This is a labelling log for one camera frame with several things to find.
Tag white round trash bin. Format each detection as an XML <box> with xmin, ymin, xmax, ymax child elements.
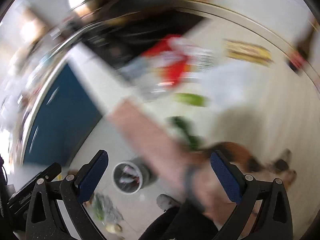
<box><xmin>112</xmin><ymin>158</ymin><xmax>157</xmax><ymax>194</ymax></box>

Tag blue kitchen cabinets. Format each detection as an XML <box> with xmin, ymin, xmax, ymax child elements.
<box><xmin>23</xmin><ymin>64</ymin><xmax>102</xmax><ymax>166</ymax></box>

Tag clear plastic bag with greens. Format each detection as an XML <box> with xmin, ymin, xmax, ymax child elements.
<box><xmin>91</xmin><ymin>193</ymin><xmax>124</xmax><ymax>234</ymax></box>

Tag cat print table mat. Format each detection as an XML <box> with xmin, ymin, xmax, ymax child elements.
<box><xmin>188</xmin><ymin>142</ymin><xmax>297</xmax><ymax>226</ymax></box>

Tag person's black trouser legs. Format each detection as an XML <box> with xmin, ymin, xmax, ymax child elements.
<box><xmin>139</xmin><ymin>202</ymin><xmax>218</xmax><ymax>240</ymax></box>

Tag left grey slipper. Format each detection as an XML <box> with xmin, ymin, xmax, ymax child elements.
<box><xmin>156</xmin><ymin>194</ymin><xmax>181</xmax><ymax>212</ymax></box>

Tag dark green vegetable scrap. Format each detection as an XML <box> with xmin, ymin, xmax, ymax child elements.
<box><xmin>169</xmin><ymin>116</ymin><xmax>202</xmax><ymax>152</ymax></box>

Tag pink cloth on counter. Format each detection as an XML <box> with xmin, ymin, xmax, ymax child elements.
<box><xmin>107</xmin><ymin>100</ymin><xmax>198</xmax><ymax>193</ymax></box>

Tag yellow cling wrap box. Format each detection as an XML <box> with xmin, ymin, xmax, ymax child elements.
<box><xmin>224</xmin><ymin>40</ymin><xmax>273</xmax><ymax>66</ymax></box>

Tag red white snack bag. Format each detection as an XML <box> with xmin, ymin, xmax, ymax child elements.
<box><xmin>120</xmin><ymin>35</ymin><xmax>215</xmax><ymax>101</ymax></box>

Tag black stove top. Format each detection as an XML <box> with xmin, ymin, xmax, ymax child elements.
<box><xmin>82</xmin><ymin>9</ymin><xmax>204</xmax><ymax>69</ymax></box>

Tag black frying pan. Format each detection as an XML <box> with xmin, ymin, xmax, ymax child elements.
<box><xmin>67</xmin><ymin>0</ymin><xmax>226</xmax><ymax>30</ymax></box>

